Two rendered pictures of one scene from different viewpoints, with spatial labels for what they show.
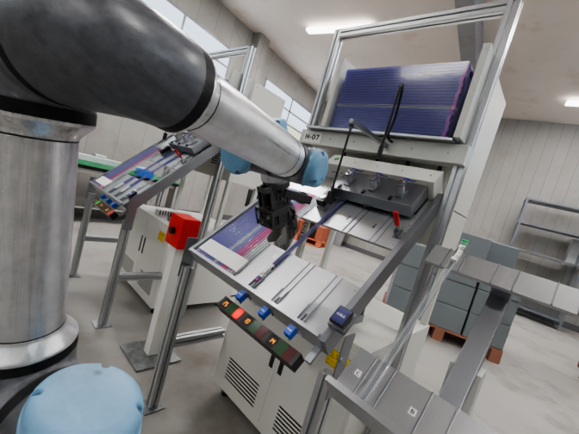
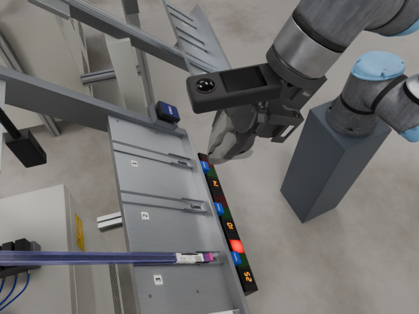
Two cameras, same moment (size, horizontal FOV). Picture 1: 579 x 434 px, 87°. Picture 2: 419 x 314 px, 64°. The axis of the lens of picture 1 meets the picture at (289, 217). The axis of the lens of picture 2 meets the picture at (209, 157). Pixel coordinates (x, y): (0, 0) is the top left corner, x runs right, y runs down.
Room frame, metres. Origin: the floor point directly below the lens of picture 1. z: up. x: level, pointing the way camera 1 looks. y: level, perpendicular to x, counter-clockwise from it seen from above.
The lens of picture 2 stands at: (1.12, 0.15, 1.35)
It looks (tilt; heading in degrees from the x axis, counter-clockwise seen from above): 56 degrees down; 212
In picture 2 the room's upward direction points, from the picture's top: straight up
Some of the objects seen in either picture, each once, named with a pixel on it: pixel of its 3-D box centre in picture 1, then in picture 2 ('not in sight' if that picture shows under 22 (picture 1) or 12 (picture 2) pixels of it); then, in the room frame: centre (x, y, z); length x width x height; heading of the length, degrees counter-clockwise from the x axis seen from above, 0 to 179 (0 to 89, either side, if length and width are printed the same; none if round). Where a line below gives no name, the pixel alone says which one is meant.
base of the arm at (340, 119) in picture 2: not in sight; (356, 108); (0.31, 0.15, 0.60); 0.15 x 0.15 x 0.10
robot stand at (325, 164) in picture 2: not in sight; (325, 166); (0.31, 0.15, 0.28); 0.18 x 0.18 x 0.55; 58
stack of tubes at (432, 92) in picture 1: (395, 105); not in sight; (1.31, -0.30, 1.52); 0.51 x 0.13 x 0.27; 49
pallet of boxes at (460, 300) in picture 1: (447, 281); not in sight; (3.45, -1.94, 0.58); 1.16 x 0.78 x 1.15; 72
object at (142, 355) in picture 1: (168, 286); not in sight; (1.57, 0.52, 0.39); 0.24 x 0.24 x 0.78; 49
